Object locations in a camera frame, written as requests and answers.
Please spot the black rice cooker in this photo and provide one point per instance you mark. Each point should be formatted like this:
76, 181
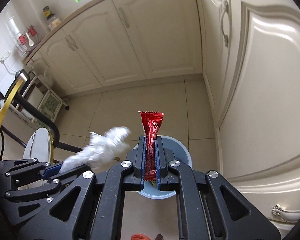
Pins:
21, 75

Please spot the blue plastic bin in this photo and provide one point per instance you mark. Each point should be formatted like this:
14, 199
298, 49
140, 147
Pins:
180, 152

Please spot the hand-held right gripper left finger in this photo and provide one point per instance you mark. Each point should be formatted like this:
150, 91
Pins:
143, 155

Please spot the red snack packet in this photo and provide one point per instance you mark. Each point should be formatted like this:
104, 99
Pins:
151, 130

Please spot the cream sink base cabinet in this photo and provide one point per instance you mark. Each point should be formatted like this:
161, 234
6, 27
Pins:
140, 42

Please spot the metal kitchen trolley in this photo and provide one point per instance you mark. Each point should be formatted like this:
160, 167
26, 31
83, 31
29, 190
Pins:
50, 102

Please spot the white wall socket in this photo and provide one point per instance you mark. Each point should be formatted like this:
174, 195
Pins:
4, 57

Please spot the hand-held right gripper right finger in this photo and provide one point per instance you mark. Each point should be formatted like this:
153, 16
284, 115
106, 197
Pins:
160, 155

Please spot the clear plastic scrap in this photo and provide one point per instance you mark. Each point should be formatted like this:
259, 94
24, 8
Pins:
102, 150

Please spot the white plastic spoon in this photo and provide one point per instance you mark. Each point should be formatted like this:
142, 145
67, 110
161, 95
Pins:
29, 40

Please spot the hanging clear plastic bag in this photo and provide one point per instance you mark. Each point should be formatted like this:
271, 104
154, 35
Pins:
43, 75

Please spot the orange slipper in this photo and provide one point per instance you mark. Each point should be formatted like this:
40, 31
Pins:
140, 237

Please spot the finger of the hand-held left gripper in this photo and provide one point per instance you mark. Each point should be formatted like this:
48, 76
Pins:
72, 171
53, 170

